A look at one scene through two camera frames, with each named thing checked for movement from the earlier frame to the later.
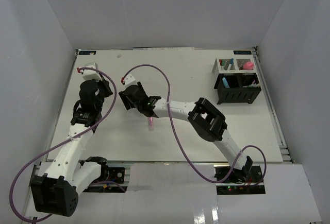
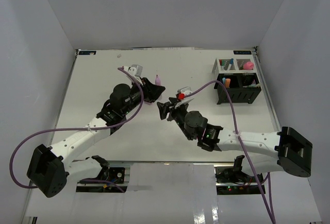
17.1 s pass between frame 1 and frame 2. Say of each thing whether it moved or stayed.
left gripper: moved
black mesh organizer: stayed
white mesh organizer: stayed
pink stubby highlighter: moved
